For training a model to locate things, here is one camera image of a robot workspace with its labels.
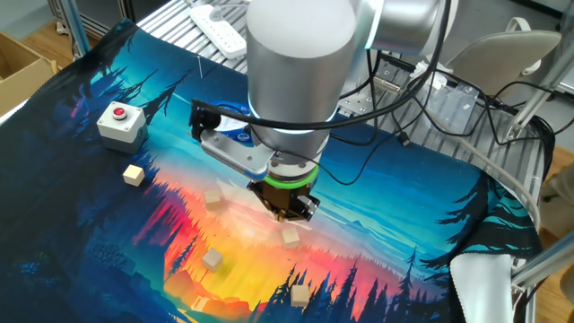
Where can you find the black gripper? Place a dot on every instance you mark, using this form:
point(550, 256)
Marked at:
point(287, 197)

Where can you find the plain wooden cube block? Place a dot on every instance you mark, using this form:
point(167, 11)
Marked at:
point(299, 296)
point(290, 238)
point(133, 176)
point(213, 199)
point(212, 260)

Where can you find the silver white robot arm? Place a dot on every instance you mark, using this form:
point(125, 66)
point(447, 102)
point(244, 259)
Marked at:
point(300, 67)

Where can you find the blue tissue pack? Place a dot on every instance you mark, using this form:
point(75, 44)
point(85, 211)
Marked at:
point(237, 134)

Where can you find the colourful landscape print cloth mat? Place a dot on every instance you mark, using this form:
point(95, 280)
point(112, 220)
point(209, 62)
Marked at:
point(403, 202)

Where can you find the grey emergency stop button box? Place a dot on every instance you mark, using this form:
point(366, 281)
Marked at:
point(121, 132)

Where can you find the white power strip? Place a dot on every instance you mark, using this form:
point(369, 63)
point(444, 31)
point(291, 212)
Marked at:
point(220, 33)

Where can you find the clear plastic bag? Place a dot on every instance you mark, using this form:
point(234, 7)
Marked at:
point(448, 107)

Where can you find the white office chair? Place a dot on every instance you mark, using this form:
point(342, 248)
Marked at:
point(498, 54)

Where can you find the person beige trousers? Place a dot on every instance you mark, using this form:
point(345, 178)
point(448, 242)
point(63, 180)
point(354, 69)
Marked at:
point(560, 202)

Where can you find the brown cardboard box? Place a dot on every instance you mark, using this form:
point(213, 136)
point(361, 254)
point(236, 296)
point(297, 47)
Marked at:
point(22, 76)

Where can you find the wrist camera silver bracket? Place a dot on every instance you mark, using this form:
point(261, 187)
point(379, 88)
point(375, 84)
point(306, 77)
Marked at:
point(233, 154)

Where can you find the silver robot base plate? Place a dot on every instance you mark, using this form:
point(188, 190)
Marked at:
point(359, 105)

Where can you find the aluminium frame post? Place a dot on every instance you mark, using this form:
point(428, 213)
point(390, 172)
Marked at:
point(538, 94)
point(77, 27)
point(542, 267)

